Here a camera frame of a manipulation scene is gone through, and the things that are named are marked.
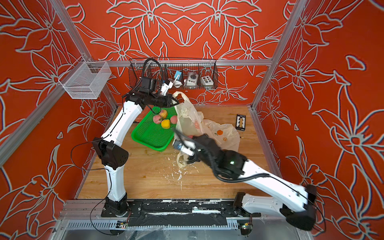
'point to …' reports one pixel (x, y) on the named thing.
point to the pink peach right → (173, 119)
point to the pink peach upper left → (156, 119)
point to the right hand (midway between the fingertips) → (185, 138)
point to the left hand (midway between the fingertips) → (178, 100)
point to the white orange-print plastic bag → (191, 121)
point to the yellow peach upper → (165, 123)
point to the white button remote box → (207, 82)
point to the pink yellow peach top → (163, 113)
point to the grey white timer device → (192, 80)
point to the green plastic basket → (153, 135)
